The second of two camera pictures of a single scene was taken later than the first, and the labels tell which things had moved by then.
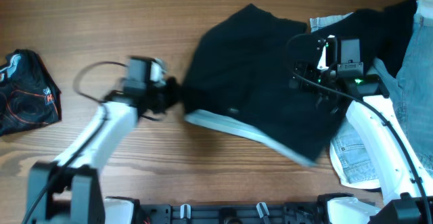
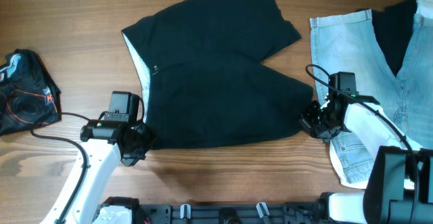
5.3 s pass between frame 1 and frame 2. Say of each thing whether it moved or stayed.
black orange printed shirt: stayed
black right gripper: moved
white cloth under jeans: stayed
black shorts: moved
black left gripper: moved
